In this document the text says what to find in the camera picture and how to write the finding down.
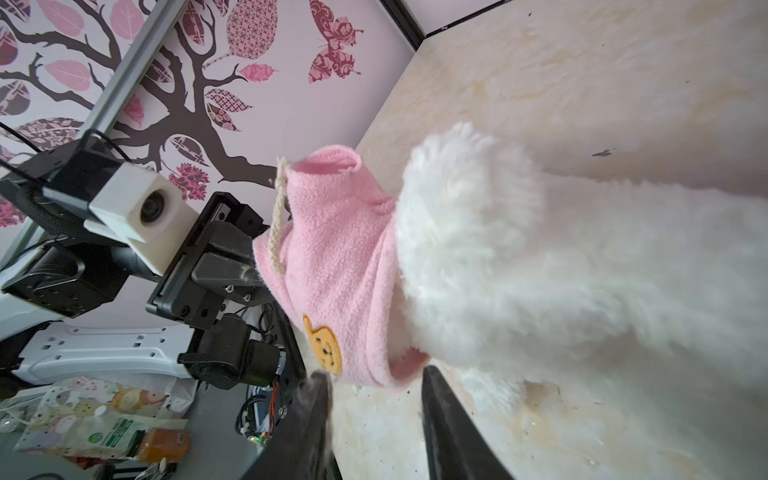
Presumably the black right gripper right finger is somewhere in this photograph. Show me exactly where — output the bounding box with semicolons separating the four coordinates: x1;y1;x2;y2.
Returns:
421;365;513;480

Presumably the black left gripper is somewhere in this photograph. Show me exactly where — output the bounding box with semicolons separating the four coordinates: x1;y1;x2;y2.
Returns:
146;192;272;330

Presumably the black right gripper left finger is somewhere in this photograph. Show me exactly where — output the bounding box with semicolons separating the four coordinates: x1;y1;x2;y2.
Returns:
242;371;342;480

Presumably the pink teddy hoodie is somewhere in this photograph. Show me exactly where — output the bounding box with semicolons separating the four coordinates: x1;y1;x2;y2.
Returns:
253;146;429;388

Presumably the white teddy bear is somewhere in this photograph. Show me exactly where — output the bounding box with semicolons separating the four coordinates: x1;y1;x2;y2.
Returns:
394;123;767;479

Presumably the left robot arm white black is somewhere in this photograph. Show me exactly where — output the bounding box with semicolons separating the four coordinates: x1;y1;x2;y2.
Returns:
1;192;287;398

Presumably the orange small box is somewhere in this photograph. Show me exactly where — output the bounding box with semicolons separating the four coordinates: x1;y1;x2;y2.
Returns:
135;428;191;463

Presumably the green white packet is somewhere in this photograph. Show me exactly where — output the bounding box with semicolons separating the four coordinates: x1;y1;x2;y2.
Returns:
14;410;187;459

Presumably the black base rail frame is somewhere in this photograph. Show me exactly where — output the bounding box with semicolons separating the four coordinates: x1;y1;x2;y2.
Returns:
255;302;312;459

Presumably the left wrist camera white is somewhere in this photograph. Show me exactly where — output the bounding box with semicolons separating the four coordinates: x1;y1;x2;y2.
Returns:
41;146;199;277

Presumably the left aluminium rail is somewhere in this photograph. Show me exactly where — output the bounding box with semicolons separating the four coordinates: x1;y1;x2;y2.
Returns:
0;0;190;271

